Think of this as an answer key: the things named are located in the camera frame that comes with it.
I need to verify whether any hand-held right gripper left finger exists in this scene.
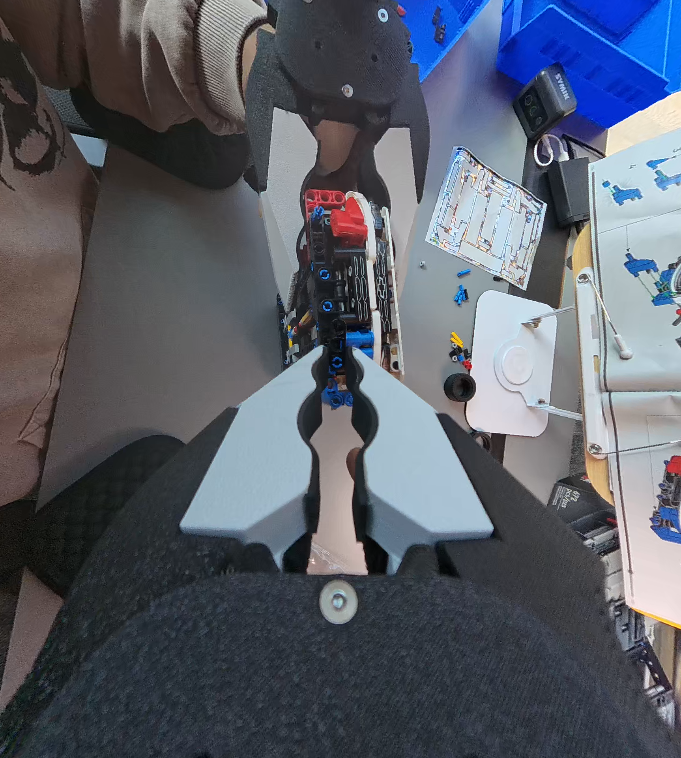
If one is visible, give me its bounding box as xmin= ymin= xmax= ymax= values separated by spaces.
xmin=180 ymin=346 xmax=325 ymax=569

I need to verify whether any white book stand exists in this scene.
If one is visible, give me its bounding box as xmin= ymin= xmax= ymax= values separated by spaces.
xmin=466 ymin=222 xmax=681 ymax=507

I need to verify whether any toy car instruction booklet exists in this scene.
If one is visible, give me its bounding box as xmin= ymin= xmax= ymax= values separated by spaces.
xmin=588 ymin=113 xmax=681 ymax=646

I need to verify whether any black rounded block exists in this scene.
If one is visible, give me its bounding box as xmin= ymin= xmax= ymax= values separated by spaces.
xmin=512 ymin=65 xmax=578 ymax=142

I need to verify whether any toy car box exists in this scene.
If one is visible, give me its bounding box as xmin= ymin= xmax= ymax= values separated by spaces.
xmin=546 ymin=474 xmax=681 ymax=735

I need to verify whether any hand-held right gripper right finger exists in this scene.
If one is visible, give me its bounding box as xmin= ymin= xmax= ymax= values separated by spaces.
xmin=351 ymin=347 xmax=494 ymax=573

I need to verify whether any person's left hand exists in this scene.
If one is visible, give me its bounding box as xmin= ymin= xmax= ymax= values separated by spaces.
xmin=316 ymin=120 xmax=358 ymax=175

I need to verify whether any holographic sticker sheet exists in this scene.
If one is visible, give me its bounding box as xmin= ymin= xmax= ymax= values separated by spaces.
xmin=425 ymin=145 xmax=547 ymax=291

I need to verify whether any black power adapter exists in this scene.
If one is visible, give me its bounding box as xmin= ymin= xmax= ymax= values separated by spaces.
xmin=548 ymin=155 xmax=593 ymax=229

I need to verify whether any grey desk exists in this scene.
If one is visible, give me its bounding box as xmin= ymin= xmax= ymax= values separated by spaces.
xmin=0 ymin=0 xmax=610 ymax=720

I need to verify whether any person's left forearm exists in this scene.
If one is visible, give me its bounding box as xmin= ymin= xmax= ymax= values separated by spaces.
xmin=0 ymin=0 xmax=269 ymax=138

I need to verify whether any black mesh pad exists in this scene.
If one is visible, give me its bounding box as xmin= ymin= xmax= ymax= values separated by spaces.
xmin=0 ymin=86 xmax=255 ymax=617

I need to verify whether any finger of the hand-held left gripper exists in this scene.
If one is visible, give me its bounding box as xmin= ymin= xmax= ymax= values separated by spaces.
xmin=372 ymin=124 xmax=421 ymax=264
xmin=259 ymin=108 xmax=319 ymax=278

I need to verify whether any white coiled cable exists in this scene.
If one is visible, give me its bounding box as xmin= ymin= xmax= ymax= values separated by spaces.
xmin=533 ymin=133 xmax=572 ymax=167

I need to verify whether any blue plastic bin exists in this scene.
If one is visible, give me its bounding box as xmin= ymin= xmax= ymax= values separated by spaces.
xmin=397 ymin=0 xmax=492 ymax=81
xmin=497 ymin=0 xmax=681 ymax=128

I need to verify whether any toy brick race car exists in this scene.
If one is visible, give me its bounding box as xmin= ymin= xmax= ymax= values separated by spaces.
xmin=275 ymin=188 xmax=406 ymax=409

